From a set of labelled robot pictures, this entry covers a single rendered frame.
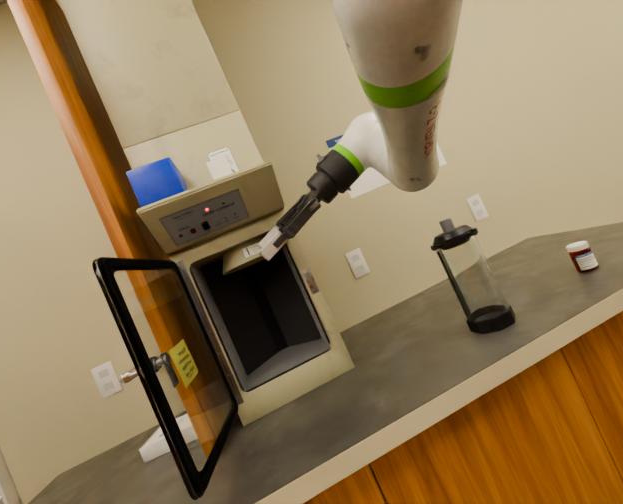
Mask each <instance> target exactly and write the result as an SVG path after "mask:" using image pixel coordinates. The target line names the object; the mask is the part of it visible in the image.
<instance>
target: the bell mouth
mask: <svg viewBox="0 0 623 504"><path fill-rule="evenodd" d="M263 238H264V237H261V238H257V239H254V240H251V241H248V242H246V243H243V244H241V245H238V246H236V247H234V248H232V249H230V250H228V251H227V252H225V253H224V254H223V275H227V274H230V273H233V272H236V271H238V270H241V269H243V268H246V267H248V266H251V265H253V264H255V263H257V262H260V261H262V260H264V259H265V258H264V257H263V256H262V255H260V254H259V251H260V250H261V249H260V248H259V247H258V246H257V245H258V243H259V242H260V241H261V240H262V239H263Z"/></svg>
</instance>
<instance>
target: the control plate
mask: <svg viewBox="0 0 623 504"><path fill-rule="evenodd" d="M222 201H225V202H226V204H225V205H222ZM205 208H209V211H205ZM234 212H236V213H237V214H236V215H233V213H234ZM224 216H227V219H224ZM247 218H249V214H248V212H247V209H246V207H245V204H244V202H243V199H242V197H241V194H240V192H239V189H236V190H233V191H230V192H228V193H225V194H223V195H220V196H217V197H215V198H212V199H210V200H207V201H204V202H202V203H199V204H197V205H194V206H191V207H189V208H186V209H183V210H181V211H178V212H176V213H173V214H170V215H168V216H165V217H163V218H160V219H159V220H160V222H161V223H162V225H163V226H164V228H165V229H166V231H167V232H168V234H169V235H170V237H171V239H172V240H173V242H174V243H175V245H176V246H180V245H182V244H185V243H187V242H190V241H192V240H195V239H197V238H200V237H202V236H205V235H207V234H210V233H212V232H214V231H217V230H219V229H222V228H224V227H227V226H229V225H232V224H234V223H237V222H239V221H242V220H244V219H247ZM215 219H218V222H215V221H214V220H215ZM205 221H207V222H208V224H209V226H210V227H211V228H210V229H208V230H204V229H203V227H202V225H201V223H202V222H205ZM192 228H195V229H196V233H194V234H192V233H191V232H190V230H191V229H192ZM179 234H183V237H179Z"/></svg>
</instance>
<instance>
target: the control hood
mask: <svg viewBox="0 0 623 504"><path fill-rule="evenodd" d="M236 189H239V192H240V194H241V197H242V199H243V202H244V204H245V207H246V209H247V212H248V214H249V218H247V219H244V220H242V221H239V222H237V223H234V224H232V225H229V226H227V227H224V228H222V229H219V230H217V231H214V232H212V233H210V234H207V235H205V236H202V237H200V238H197V239H195V240H192V241H190V242H187V243H185V244H182V245H180V246H176V245H175V243H174V242H173V240H172V239H171V237H170V235H169V234H168V232H167V231H166V229H165V228H164V226H163V225H162V223H161V222H160V220H159V219H160V218H163V217H165V216H168V215H170V214H173V213H176V212H178V211H181V210H183V209H186V208H189V207H191V206H194V205H197V204H199V203H202V202H204V201H207V200H210V199H212V198H215V197H217V196H220V195H223V194H225V193H228V192H230V191H233V190H236ZM283 208H284V203H283V199H282V196H281V192H280V189H279V185H278V182H277V179H276V175H275V172H274V168H273V165H272V162H271V161H270V160H267V161H264V162H262V163H259V164H256V165H254V166H251V167H248V168H246V169H243V170H240V171H238V172H235V173H232V174H230V175H227V176H224V177H221V178H219V179H216V180H213V181H211V182H208V183H205V184H203V185H200V186H197V187H195V188H192V189H189V190H187V191H184V192H181V193H178V194H176V195H173V196H170V197H168V198H165V199H162V200H160V201H157V202H154V203H152V204H149V205H146V206H144V207H141V208H138V209H137V211H136V212H137V214H138V215H139V217H140V218H141V219H142V221H143V222H144V224H145V225H146V226H147V228H148V229H149V231H150V232H151V234H152V235H153V236H154V238H155V239H156V241H157V242H158V244H159V245H160V246H161V248H162V249H163V251H164V252H165V253H166V254H168V255H171V254H173V253H176V252H178V251H181V250H183V249H186V248H188V247H190V246H193V245H195V244H198V243H200V242H203V241H205V240H208V239H210V238H213V237H215V236H217V235H220V234H222V233H225V232H227V231H230V230H232V229H235V228H237V227H240V226H242V225H245V224H247V223H249V222H252V221H254V220H257V219H259V218H262V217H264V216H267V215H269V214H272V213H274V212H276V211H279V210H281V209H283Z"/></svg>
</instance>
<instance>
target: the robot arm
mask: <svg viewBox="0 0 623 504"><path fill-rule="evenodd" d="M331 1H332V5H333V9H334V12H335V15H336V18H337V21H338V24H339V27H340V30H341V33H342V36H343V39H344V42H345V45H346V48H347V50H348V53H349V56H350V58H351V61H352V64H353V66H354V69H355V71H356V74H357V77H358V79H359V81H360V84H361V86H362V88H363V91H364V93H365V95H366V98H367V100H368V102H369V104H370V106H371V108H372V110H373V112H367V113H363V114H361V115H359V116H357V117H356V118H355V119H354V120H353V121H352V122H351V124H350V125H349V127H348V129H347V130H346V132H345V134H344V135H343V136H342V138H341V139H340V140H339V142H338V143H337V144H336V145H335V146H334V147H333V148H332V149H331V150H330V152H329V153H328V154H327V155H325V156H323V157H322V156H321V155H320V154H319V153H318V154H317V155H316V157H317V158H318V160H319V162H318V163H317V166H316V170H317V172H315V173H314V174H313V175H312V176H311V177H310V179H309V180H308V181H307V186H308V187H309V188H310V189H311V191H310V192H309V193H308V194H306V195H305V194H304V195H302V196H301V197H300V198H299V200H298V201H297V202H296V203H295V204H294V205H293V206H292V207H291V208H290V209H289V210H288V211H287V212H286V213H285V214H284V215H283V216H282V217H281V218H280V219H279V220H278V221H277V224H276V225H275V226H274V227H273V228H272V229H271V230H270V232H269V233H268V234H267V235H266V236H265V237H264V238H263V239H262V240H261V241H260V242H259V243H258V245H257V246H258V247H259V248H260V249H261V250H260V251H259V254H260V255H262V256H263V257H264V258H265V259H266V260H267V261H269V260H270V259H271V258H272V257H273V256H274V255H275V254H276V253H277V252H278V251H279V250H280V249H281V247H282V246H283V245H284V244H285V243H286V242H287V241H288V240H289V239H290V238H294V237H295V235H296V234H297V233H298V232H299V231H300V229H301V228H302V227H303V226H304V225H305V224H306V222H307V221H308V220H309V219H310V218H311V217H312V215H313V214H314V213H315V212H316V211H317V210H318V209H320V208H321V206H322V205H321V204H320V201H321V200H322V201H323V202H325V203H327V204H329V203H331V201H332V200H333V199H334V198H335V197H336V196H337V195H338V192H339V193H341V194H344V193H345V192H346V191H347V190H349V191H351V188H350V186H351V185H352V184H353V183H354V182H355V181H356V180H357V179H358V178H359V177H360V175H361V174H362V173H363V172H364V171H365V170H366V169H367V168H373V169H375V170H376V171H378V172H379V173H381V174H382V175H383V176H384V177H385V178H387V179H388V180H389V181H390V182H391V183H392V184H393V185H395V186H396V187H397V188H398V189H400V190H402V191H406V192H417V191H421V190H423V189H425V188H427V187H428V186H429V185H430V184H431V183H432V182H433V181H434V180H435V178H436V176H437V174H438V171H439V158H438V154H437V128H438V120H439V114H440V109H441V104H442V100H443V96H444V92H445V89H446V86H447V83H448V80H449V77H450V74H451V72H450V74H449V70H450V65H451V60H452V56H453V51H454V46H455V41H456V35H457V30H458V24H459V18H460V12H461V6H462V0H331ZM448 74H449V76H448Z"/></svg>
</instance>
